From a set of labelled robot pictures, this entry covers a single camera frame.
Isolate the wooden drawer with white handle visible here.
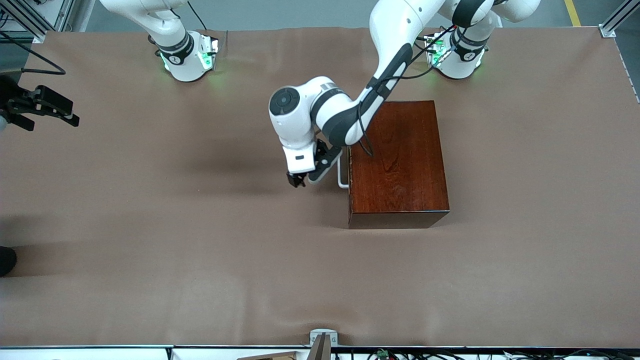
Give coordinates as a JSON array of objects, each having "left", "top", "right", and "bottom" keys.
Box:
[{"left": 337, "top": 147, "right": 352, "bottom": 213}]

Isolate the dark wooden cabinet box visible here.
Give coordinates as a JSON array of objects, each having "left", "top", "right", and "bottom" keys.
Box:
[{"left": 347, "top": 100, "right": 451, "bottom": 230}]

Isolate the brown table cover cloth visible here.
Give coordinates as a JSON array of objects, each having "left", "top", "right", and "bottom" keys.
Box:
[{"left": 0, "top": 26, "right": 640, "bottom": 349}]

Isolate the black round object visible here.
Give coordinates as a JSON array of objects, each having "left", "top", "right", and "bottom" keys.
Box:
[{"left": 0, "top": 246, "right": 18, "bottom": 277}]

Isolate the brown cardboard piece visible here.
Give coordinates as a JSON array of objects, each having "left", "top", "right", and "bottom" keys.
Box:
[{"left": 236, "top": 351, "right": 299, "bottom": 360}]

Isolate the aluminium frame profile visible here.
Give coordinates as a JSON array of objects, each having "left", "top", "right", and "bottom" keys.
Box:
[
  {"left": 599, "top": 0, "right": 640, "bottom": 39},
  {"left": 0, "top": 0, "right": 76, "bottom": 45}
]

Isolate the grey metal bracket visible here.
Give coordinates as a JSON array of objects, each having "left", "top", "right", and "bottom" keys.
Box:
[{"left": 309, "top": 328, "right": 339, "bottom": 360}]

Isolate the black right base cable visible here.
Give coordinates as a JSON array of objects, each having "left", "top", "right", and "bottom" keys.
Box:
[{"left": 186, "top": 0, "right": 211, "bottom": 32}]

